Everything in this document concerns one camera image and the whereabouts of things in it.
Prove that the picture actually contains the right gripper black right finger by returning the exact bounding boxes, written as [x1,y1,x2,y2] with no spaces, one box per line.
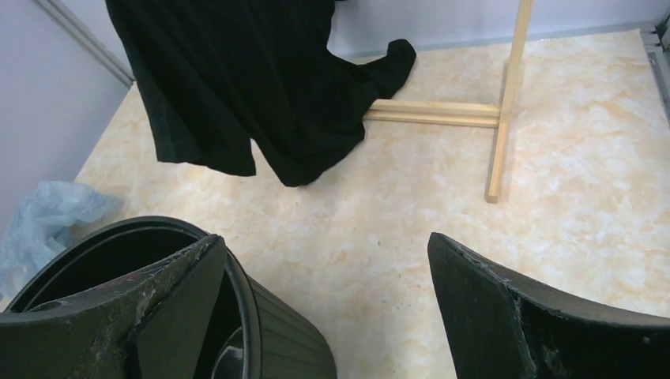
[427,232,669,378]

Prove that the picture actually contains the black printed t-shirt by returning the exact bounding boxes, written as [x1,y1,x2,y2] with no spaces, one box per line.
[106,0,416,187]

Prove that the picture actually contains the wooden clothes rack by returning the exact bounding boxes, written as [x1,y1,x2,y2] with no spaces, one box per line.
[364,0,534,204]

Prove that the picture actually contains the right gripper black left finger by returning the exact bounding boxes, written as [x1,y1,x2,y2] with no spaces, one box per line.
[1,235,228,378]

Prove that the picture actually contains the light blue trash bag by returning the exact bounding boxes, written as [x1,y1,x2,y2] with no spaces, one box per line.
[1,181,122,299]

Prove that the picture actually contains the black plastic trash bin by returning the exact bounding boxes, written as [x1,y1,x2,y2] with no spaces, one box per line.
[1,216,337,378]

